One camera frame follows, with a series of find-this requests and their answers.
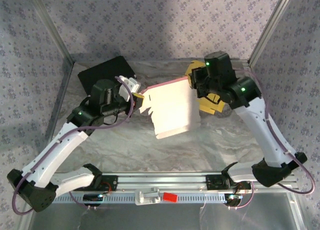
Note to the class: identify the pink paper box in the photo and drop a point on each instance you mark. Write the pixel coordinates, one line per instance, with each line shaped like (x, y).
(172, 107)

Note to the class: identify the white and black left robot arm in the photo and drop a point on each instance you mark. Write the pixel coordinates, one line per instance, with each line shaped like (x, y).
(50, 159)

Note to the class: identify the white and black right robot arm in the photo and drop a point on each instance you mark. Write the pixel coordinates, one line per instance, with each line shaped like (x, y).
(260, 134)

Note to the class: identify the black hard case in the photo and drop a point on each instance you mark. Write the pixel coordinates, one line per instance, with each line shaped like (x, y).
(105, 69)

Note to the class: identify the small black module with light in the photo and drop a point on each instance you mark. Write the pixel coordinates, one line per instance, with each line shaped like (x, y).
(91, 197)
(233, 201)

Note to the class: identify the red plastic block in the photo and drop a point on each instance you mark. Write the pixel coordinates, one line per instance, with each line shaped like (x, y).
(170, 197)

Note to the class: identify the aluminium left side rail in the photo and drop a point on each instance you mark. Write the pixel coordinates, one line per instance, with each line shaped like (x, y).
(59, 102)

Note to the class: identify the aluminium right frame post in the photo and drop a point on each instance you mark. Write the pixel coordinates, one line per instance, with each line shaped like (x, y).
(270, 27)

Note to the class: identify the aluminium frame post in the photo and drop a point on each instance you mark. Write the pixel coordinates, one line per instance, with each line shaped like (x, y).
(270, 27)
(53, 27)

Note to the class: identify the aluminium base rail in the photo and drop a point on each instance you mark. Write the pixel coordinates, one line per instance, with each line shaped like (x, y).
(162, 181)

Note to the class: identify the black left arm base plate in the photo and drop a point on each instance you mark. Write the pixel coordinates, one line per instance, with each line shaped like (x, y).
(110, 183)

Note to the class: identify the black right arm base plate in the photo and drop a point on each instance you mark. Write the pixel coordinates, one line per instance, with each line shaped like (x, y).
(212, 182)

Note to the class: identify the aluminium left frame post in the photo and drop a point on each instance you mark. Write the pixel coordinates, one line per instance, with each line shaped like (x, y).
(53, 27)

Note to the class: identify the white plastic bracket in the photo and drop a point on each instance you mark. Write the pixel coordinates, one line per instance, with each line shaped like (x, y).
(146, 196)

